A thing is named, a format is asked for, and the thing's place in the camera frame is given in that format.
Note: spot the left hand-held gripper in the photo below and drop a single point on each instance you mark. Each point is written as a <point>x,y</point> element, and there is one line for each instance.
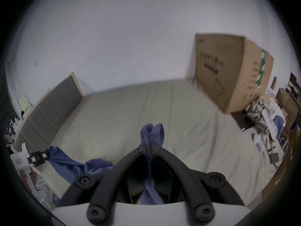
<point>20,158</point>

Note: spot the person's left hand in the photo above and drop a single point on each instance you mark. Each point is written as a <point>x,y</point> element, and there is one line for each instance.
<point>26,176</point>

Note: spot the bed with beige sheet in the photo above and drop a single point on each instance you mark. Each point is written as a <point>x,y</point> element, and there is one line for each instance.
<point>131,116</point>

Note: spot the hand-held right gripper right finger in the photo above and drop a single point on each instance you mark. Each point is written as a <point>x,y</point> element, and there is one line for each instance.
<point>181,173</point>

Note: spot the large brown cardboard carton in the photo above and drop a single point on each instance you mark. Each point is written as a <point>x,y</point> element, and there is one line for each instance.
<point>231,72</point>

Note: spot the blue shirt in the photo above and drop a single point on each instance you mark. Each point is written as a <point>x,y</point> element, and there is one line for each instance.
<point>73,165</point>

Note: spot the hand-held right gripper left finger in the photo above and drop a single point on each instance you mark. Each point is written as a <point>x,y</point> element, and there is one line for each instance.
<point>110,173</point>

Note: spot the cluttered table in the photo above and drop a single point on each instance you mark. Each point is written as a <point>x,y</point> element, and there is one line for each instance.
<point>270,126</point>

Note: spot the grey padded headboard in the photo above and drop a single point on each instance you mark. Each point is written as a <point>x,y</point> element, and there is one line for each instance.
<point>48,113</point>

